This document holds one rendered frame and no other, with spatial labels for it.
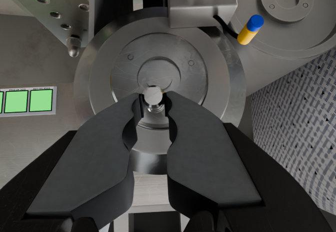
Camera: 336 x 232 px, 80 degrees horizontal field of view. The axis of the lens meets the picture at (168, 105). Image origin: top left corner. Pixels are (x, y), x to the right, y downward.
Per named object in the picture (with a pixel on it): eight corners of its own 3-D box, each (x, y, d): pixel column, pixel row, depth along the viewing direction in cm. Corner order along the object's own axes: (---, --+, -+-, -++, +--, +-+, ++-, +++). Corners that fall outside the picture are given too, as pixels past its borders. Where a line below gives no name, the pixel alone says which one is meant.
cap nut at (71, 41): (78, 36, 51) (77, 53, 50) (83, 43, 54) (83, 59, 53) (63, 37, 50) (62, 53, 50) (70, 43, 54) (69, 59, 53)
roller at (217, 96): (224, 13, 17) (237, 151, 15) (190, 89, 43) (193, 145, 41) (90, 18, 17) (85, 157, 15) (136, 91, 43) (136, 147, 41)
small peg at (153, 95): (153, 79, 12) (169, 95, 12) (156, 90, 15) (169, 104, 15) (136, 95, 12) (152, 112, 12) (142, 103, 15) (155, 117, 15)
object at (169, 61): (211, 35, 16) (204, 132, 15) (206, 47, 18) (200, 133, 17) (116, 26, 16) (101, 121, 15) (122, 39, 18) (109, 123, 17)
